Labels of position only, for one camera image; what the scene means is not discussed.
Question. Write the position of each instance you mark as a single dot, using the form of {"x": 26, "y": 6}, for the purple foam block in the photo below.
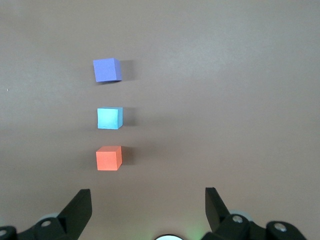
{"x": 106, "y": 70}

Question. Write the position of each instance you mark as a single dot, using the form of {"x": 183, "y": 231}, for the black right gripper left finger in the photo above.
{"x": 72, "y": 220}

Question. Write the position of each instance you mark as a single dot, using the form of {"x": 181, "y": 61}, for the light blue foam block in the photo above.
{"x": 107, "y": 118}

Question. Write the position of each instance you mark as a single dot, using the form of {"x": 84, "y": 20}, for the brown table cover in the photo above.
{"x": 225, "y": 75}

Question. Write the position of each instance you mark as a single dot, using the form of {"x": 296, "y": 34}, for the orange foam block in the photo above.
{"x": 107, "y": 158}

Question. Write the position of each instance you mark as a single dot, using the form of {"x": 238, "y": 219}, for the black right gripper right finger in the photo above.
{"x": 220, "y": 220}

